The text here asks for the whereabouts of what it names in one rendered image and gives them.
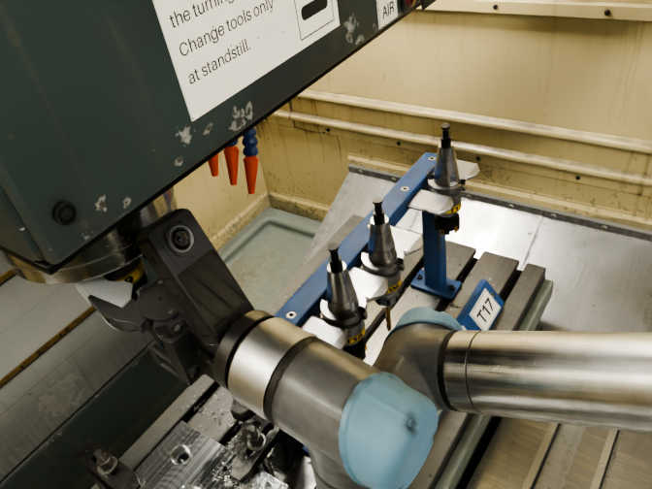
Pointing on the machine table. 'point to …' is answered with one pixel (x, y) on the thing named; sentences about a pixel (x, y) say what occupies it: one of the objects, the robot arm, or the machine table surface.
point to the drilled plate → (163, 478)
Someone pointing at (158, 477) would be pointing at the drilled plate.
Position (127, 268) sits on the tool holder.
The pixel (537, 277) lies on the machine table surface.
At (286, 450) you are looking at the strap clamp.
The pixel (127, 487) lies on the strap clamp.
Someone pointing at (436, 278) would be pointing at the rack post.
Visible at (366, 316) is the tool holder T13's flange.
